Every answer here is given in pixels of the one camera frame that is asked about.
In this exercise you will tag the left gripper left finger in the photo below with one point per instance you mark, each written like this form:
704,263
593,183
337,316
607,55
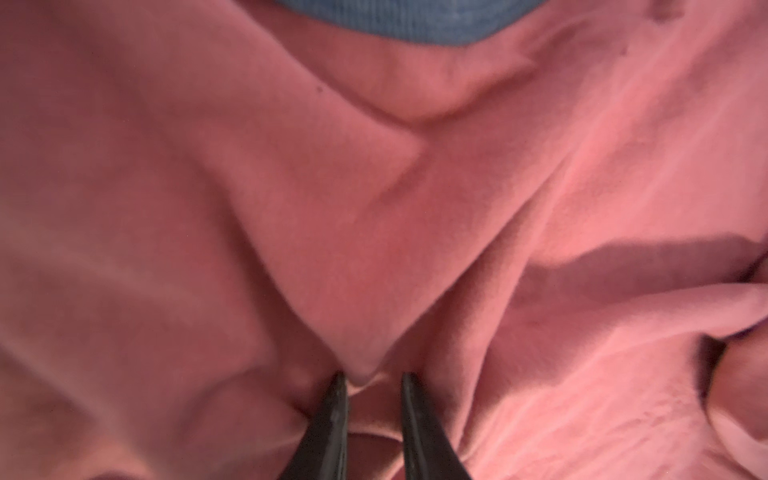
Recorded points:
322,452

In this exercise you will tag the dusty red tank top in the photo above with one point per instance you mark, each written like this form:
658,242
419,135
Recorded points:
210,207

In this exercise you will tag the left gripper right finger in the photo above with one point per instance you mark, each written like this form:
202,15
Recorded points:
428,454

